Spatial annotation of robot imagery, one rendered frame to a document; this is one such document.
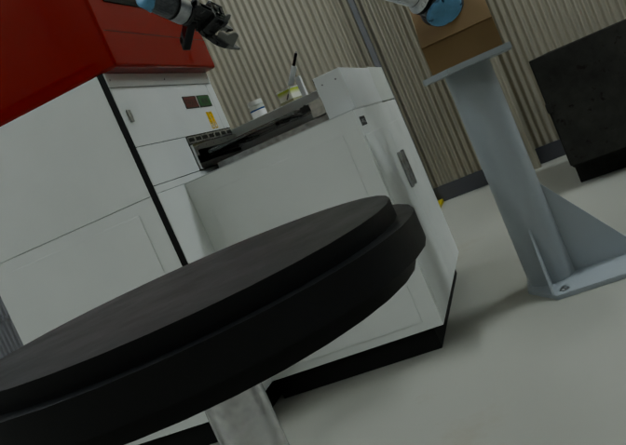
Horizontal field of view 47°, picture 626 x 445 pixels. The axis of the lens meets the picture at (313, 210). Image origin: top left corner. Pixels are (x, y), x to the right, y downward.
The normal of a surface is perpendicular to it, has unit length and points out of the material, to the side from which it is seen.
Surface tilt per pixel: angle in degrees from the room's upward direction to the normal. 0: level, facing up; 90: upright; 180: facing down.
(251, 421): 90
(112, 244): 90
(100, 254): 90
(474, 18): 49
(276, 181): 90
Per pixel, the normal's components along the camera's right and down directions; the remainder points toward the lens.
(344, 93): -0.25, 0.18
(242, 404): 0.38, -0.09
